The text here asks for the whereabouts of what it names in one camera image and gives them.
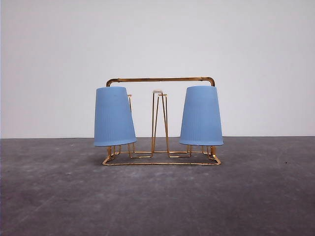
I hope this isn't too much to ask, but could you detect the gold wire cup rack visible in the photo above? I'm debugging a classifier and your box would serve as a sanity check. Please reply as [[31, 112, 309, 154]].
[[103, 77, 221, 166]]

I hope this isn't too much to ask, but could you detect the blue ribbed cup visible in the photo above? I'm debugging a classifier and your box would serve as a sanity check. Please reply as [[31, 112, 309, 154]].
[[94, 87, 137, 147], [179, 86, 224, 146]]

